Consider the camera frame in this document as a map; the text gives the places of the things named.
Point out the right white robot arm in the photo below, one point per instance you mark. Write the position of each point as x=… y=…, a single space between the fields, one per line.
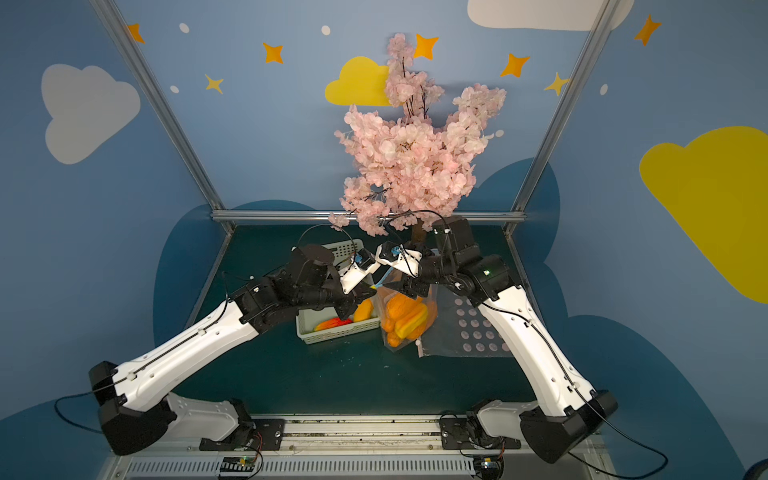
x=567 y=409

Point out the black mounting plate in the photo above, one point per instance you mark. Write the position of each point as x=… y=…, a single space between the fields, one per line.
x=462 y=433
x=257 y=434

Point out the small circuit board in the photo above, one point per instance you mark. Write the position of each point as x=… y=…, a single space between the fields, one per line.
x=238 y=467

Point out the white perforated plastic basket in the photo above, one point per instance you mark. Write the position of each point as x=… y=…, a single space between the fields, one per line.
x=308 y=319

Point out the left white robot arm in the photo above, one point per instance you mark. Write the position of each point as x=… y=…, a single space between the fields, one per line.
x=137 y=405

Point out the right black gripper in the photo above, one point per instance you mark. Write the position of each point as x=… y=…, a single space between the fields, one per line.
x=402 y=283

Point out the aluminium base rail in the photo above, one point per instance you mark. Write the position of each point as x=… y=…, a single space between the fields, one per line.
x=363 y=447

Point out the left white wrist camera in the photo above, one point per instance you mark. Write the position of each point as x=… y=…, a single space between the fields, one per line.
x=361 y=266

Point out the pink cherry blossom tree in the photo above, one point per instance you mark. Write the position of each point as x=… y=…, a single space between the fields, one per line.
x=410 y=172

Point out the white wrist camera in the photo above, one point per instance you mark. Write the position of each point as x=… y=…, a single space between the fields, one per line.
x=396 y=256
x=361 y=266

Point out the clear blue-zip bag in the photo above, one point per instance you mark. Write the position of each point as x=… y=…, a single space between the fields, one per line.
x=384 y=293

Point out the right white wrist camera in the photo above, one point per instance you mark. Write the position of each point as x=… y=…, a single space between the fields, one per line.
x=396 y=256

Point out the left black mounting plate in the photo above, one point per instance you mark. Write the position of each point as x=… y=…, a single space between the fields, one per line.
x=257 y=434

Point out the red orange mango front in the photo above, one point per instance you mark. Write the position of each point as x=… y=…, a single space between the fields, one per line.
x=332 y=323

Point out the clear pink-dotted zip bag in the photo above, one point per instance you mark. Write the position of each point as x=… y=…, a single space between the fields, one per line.
x=460 y=331

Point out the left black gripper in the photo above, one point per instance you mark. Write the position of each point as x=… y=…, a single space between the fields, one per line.
x=351 y=298

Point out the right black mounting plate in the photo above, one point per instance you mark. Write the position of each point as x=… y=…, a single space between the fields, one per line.
x=462 y=433

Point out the orange yellow mango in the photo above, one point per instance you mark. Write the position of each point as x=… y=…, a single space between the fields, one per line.
x=364 y=311

